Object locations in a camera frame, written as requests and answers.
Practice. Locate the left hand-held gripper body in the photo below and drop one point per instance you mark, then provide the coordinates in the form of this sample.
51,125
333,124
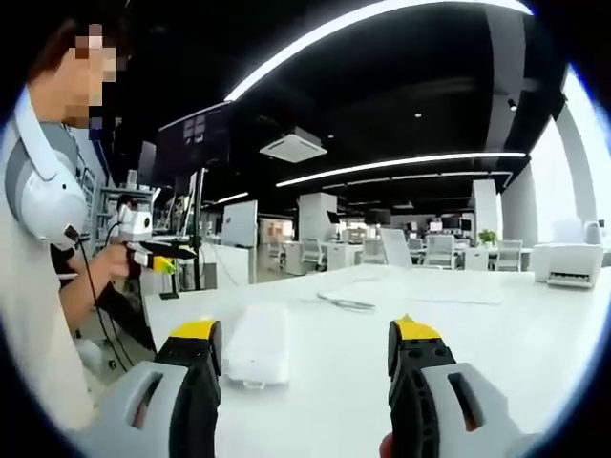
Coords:
138,224

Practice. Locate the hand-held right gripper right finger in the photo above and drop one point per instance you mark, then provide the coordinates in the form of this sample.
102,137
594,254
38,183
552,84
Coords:
415,381

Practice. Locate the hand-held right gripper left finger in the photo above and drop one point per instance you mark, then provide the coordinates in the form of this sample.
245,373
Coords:
186,381

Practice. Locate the ceiling light strip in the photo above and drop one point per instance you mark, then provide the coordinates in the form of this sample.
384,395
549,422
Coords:
401,164
382,28

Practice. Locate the person's left hand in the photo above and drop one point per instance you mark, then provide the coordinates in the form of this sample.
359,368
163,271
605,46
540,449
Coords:
112,262

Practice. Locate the person's right hand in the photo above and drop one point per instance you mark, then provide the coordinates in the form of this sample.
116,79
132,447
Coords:
387,446

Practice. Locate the black monitor stand pole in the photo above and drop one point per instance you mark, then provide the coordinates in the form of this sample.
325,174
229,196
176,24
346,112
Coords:
198,229

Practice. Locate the white partition board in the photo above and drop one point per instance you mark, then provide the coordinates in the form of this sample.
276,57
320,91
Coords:
240,224

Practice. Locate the white table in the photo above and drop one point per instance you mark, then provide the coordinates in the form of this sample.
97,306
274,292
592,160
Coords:
334,405

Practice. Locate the white grey worn device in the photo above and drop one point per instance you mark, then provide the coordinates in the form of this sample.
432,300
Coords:
52,200

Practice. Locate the white flat sheet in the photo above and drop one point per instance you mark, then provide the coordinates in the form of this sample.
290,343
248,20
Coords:
458,296

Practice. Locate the large black monitor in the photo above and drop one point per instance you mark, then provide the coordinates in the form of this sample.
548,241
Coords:
195,143

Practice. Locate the group of white office chairs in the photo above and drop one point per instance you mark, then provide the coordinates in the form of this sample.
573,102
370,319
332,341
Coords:
439,250

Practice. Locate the white high-back chair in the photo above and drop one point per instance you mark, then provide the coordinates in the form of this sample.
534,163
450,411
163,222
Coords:
396,248

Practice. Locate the green potted plant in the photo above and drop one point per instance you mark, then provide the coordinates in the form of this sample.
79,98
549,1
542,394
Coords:
488,237

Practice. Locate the white ceiling air conditioner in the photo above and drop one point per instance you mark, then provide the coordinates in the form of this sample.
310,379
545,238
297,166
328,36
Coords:
293,145

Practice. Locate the white printer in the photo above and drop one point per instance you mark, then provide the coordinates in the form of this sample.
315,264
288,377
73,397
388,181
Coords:
568,260

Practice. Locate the white round appliance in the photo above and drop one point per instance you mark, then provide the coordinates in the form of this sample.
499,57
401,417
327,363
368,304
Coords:
593,233

